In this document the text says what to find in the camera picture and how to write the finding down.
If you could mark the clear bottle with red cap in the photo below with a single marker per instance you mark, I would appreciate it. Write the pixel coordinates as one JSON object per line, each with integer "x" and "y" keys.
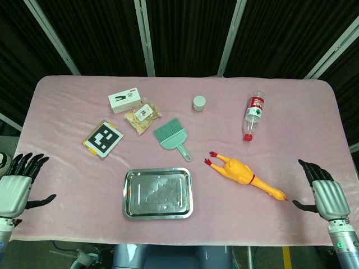
{"x": 253, "y": 113}

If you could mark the small jar with white lid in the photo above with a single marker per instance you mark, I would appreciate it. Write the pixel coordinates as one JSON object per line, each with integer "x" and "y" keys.
{"x": 199, "y": 102}

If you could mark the teal dustpan with brush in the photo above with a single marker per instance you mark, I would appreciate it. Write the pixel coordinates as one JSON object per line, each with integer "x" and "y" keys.
{"x": 171, "y": 136}

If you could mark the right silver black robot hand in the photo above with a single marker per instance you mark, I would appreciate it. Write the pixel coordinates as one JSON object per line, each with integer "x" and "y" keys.
{"x": 329, "y": 196}

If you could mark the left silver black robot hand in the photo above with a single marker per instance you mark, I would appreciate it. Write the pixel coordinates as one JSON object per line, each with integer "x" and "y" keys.
{"x": 14, "y": 193}

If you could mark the black pleated curtain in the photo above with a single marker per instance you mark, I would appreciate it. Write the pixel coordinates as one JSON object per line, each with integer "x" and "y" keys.
{"x": 190, "y": 33}

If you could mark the grey aluminium frame post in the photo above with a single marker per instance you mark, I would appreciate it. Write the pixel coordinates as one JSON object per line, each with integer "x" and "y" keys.
{"x": 354, "y": 149}
{"x": 50, "y": 36}
{"x": 231, "y": 39}
{"x": 9, "y": 122}
{"x": 146, "y": 39}
{"x": 333, "y": 47}

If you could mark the stainless steel rectangular tray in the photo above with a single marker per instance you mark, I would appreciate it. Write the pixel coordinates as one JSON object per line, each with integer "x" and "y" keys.
{"x": 157, "y": 193}

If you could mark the clear snack bag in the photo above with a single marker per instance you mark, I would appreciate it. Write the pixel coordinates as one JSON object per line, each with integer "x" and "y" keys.
{"x": 143, "y": 116}

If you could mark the white cardboard product box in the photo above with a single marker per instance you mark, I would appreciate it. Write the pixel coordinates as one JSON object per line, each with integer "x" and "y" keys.
{"x": 124, "y": 101}

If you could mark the yellow rubber chicken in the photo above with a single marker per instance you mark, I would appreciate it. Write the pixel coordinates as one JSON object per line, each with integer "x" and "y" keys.
{"x": 238, "y": 172}

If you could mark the blue-grey robot torso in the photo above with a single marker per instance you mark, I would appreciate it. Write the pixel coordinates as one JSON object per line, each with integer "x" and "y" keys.
{"x": 168, "y": 256}

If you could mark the yellow floor tape strip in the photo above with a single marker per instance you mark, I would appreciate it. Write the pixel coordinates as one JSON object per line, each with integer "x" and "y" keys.
{"x": 286, "y": 257}

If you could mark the pink table cloth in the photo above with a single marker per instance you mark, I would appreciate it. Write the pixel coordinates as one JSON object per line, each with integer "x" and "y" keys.
{"x": 224, "y": 131}

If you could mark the cardboard with black-white marker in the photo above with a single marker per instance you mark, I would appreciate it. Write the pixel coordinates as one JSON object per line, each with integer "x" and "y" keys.
{"x": 103, "y": 138}

